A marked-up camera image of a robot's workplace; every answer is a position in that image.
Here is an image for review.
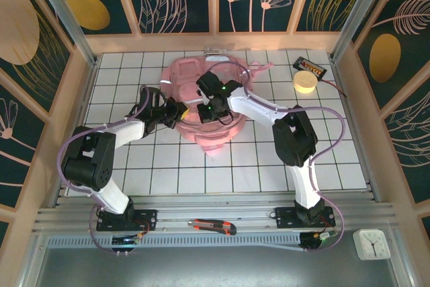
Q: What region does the pink school backpack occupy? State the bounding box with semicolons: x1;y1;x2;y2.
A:
160;52;275;156

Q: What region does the black battery pack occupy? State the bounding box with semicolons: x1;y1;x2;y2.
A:
292;57;327;79

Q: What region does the cream round box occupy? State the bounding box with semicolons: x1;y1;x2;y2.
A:
292;71;318;95

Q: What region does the orange black utility knife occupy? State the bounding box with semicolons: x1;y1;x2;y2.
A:
187;218;237;237

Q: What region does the small circuit board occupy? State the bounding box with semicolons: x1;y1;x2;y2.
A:
300;231;338;251
112;233;142;247

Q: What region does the grey metal sheet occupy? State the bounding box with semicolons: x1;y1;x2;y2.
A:
19;246;417;287

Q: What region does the white square alarm clock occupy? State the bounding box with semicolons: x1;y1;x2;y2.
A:
352;229;392;261

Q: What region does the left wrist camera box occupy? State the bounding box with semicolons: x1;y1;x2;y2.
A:
143;85;167;108

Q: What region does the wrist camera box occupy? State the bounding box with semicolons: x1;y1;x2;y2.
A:
143;85;167;108
196;71;242;99

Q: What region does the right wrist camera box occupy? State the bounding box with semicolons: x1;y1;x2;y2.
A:
196;71;242;99

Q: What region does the aluminium side rail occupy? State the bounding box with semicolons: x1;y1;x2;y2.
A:
331;54;382;200
50;56;101;207

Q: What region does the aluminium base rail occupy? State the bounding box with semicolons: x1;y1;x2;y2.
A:
33;192;399;234

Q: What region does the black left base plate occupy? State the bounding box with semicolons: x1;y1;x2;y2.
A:
96;209;158;233

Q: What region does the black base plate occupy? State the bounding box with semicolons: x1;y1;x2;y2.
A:
96;209;158;233
275;206;336;229

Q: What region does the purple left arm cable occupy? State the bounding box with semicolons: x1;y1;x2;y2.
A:
57;84;152;257

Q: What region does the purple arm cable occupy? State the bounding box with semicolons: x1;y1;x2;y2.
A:
201;60;347;253
57;84;152;257

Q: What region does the red wire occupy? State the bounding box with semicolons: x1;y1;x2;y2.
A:
320;77;347;97

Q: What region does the grey slotted cable duct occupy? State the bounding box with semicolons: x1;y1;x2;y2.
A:
46;235;305;253

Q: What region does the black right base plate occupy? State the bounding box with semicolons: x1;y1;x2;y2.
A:
275;206;336;229

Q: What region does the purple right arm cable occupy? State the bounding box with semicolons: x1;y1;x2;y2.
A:
201;60;347;253

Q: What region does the aluminium frame post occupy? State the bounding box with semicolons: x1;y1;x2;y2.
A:
330;0;404;63
28;0;99;66

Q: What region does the dark floral wall panel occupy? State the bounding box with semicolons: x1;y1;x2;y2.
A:
0;0;73;113
0;65;47;209
355;0;430;110
382;88;430;204

